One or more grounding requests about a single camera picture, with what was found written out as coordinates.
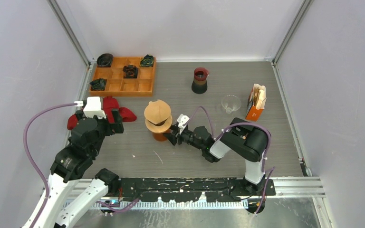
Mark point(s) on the clear glass dripper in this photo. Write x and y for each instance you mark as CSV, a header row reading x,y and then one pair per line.
x,y
231,103

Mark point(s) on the red cloth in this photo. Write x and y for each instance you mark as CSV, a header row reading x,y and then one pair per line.
x,y
109,103

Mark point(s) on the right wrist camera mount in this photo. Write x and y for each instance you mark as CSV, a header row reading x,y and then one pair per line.
x,y
182,121

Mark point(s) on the orange glass carafe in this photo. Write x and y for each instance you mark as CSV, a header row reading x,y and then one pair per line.
x,y
160,136

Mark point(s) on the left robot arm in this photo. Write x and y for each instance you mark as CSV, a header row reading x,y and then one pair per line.
x,y
68,169

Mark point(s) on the orange coffee filter box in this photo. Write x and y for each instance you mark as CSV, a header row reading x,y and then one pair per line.
x,y
256,102

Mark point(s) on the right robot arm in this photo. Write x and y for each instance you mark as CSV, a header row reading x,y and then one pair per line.
x,y
249,140

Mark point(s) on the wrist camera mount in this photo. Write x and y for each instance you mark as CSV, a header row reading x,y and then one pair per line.
x,y
91,107
182,121

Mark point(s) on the green coil top right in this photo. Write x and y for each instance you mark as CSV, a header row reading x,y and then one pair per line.
x,y
147,61

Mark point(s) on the orange wooden compartment tray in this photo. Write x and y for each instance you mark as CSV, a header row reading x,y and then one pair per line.
x,y
117,85

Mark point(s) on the red black carafe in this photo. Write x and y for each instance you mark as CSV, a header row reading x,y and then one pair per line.
x,y
199,84

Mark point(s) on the brown paper coffee filter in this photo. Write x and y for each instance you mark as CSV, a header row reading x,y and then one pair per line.
x,y
157,112

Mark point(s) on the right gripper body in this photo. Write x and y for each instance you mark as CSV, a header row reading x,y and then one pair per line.
x,y
185,136

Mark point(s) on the green coil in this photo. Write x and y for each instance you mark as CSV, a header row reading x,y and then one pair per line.
x,y
147,61
98,84

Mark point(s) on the green coil bottom left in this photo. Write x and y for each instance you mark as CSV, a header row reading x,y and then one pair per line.
x,y
98,84

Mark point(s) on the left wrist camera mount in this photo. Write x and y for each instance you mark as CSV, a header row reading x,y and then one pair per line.
x,y
91,107

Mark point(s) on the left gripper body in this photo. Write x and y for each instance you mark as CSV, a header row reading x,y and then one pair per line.
x,y
105,129

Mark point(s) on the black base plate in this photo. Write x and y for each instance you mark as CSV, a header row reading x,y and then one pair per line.
x,y
225,189

